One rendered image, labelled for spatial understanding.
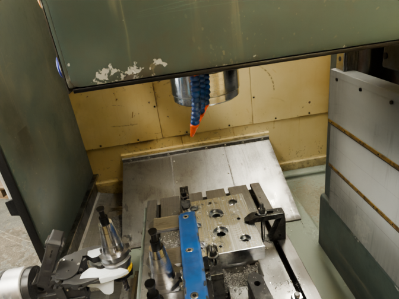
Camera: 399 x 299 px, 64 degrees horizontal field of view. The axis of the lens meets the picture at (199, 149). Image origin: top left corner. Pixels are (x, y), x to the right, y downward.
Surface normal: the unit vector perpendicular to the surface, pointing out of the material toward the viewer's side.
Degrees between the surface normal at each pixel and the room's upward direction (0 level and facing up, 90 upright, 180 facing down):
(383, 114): 90
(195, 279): 0
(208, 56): 90
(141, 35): 90
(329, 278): 0
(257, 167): 24
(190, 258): 0
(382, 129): 92
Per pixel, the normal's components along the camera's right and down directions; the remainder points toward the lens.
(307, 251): -0.13, -0.90
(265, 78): 0.11, 0.40
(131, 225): -0.07, -0.66
